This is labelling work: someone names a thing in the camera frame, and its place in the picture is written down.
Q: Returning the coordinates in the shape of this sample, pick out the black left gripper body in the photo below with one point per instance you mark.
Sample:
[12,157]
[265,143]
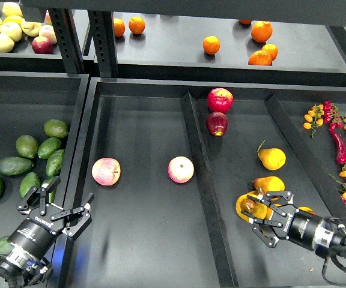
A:
[37,233]

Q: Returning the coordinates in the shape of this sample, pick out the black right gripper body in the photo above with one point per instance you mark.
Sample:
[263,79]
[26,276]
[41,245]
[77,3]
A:
[304,229]

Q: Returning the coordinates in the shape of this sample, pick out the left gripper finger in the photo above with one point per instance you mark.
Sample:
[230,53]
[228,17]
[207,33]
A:
[76,220]
[38,197]

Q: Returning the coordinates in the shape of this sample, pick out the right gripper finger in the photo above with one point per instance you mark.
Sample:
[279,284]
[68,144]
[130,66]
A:
[264,229]
[276,197]

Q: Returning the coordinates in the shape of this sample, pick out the yellow pear with brown spot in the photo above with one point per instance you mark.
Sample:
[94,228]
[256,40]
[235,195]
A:
[245,204]

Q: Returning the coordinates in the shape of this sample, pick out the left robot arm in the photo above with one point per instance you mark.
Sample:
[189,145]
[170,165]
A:
[25,264]

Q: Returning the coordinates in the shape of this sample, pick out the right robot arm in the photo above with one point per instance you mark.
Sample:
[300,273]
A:
[274,217]

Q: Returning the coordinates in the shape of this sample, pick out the yellow pear lower centre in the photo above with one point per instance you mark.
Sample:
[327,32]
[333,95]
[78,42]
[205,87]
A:
[273,210]

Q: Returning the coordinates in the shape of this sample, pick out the yellow pear middle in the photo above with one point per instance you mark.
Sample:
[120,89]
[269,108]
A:
[269,183]

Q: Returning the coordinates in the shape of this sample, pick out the green avocado by rim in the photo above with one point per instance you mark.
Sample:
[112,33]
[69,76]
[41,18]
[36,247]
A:
[54,163]

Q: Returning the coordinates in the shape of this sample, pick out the yellow pear lower right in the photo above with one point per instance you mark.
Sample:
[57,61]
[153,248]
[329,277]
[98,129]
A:
[307,209]

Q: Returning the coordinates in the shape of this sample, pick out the dark avocado lower centre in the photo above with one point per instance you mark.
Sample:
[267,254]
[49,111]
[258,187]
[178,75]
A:
[29,181]

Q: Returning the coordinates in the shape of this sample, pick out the green avocado centre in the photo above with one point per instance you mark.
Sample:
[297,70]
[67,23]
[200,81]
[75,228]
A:
[48,147]

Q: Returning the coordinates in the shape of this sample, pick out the yellow pear with stem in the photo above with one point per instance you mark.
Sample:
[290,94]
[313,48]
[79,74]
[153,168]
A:
[272,159]

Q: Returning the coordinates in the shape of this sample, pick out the dark avocado left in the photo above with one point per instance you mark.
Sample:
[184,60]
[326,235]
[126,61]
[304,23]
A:
[12,166]

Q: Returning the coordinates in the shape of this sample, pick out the green avocado upper left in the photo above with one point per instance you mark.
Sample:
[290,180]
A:
[27,146]

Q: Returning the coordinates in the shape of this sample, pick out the green avocado top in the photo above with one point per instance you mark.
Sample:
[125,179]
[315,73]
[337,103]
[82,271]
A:
[56,128]

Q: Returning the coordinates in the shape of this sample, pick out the pink apple left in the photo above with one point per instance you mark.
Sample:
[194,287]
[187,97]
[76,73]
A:
[106,171]

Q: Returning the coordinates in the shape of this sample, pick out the red chili pepper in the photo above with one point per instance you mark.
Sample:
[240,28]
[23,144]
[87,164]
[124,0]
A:
[339,144]

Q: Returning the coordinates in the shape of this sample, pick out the pink apple centre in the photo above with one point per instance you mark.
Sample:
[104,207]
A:
[180,169]

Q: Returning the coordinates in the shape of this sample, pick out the dark red apple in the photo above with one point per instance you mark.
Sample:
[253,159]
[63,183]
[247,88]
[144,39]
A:
[217,123]

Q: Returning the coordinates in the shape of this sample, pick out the orange cherry tomato bunch left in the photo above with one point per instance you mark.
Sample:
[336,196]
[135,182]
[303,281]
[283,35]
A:
[314,119]

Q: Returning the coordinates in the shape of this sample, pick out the black divided centre tray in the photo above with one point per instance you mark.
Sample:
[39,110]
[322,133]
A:
[148,231]

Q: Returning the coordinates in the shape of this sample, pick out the red cherry tomato bunch top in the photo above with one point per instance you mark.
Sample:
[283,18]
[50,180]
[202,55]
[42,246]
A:
[332,116]

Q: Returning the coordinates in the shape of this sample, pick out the bright red apple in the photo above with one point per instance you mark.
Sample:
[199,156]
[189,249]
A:
[220,100]

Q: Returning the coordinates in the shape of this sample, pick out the red apple on shelf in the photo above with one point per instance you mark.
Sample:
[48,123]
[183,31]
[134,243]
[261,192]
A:
[42,45]

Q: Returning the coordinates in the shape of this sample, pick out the orange front right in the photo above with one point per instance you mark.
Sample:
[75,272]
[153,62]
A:
[260,57]

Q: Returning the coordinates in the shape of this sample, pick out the pale yellow apple front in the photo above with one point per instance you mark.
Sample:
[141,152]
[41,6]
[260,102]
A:
[6,43]

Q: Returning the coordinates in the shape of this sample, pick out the orange right small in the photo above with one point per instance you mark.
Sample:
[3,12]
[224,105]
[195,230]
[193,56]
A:
[271,49]

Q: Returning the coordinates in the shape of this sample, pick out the pale pink apple shelf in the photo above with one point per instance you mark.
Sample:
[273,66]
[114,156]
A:
[48,32]

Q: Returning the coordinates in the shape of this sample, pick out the black perforated post left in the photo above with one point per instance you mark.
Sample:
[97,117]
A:
[68,43]

